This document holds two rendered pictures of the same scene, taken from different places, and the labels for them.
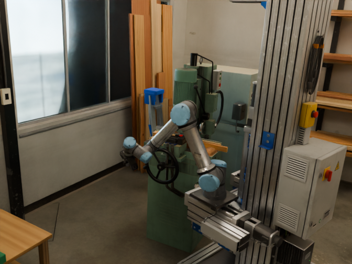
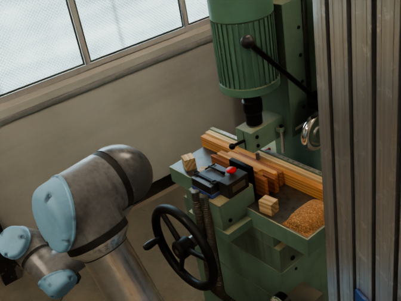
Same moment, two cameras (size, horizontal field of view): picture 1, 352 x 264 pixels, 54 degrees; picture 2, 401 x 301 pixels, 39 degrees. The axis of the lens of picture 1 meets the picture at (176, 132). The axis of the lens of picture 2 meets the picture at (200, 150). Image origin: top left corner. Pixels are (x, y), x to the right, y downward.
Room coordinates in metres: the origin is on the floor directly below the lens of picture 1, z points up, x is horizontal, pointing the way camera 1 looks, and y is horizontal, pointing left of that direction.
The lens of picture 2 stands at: (1.30, -0.62, 1.89)
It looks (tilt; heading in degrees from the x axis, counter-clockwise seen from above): 30 degrees down; 29
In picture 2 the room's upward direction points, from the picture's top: 10 degrees counter-clockwise
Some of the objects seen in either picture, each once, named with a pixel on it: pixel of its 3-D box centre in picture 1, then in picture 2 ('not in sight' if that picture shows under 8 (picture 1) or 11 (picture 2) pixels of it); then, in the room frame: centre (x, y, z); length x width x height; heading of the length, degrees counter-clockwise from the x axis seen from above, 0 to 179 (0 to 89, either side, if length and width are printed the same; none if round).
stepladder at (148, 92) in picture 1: (156, 141); not in sight; (3.59, 0.21, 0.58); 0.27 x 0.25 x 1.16; 62
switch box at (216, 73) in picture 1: (216, 79); not in sight; (2.92, -0.32, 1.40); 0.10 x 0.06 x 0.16; 154
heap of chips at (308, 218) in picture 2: (209, 150); (310, 212); (2.50, -0.27, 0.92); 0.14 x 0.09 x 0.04; 154
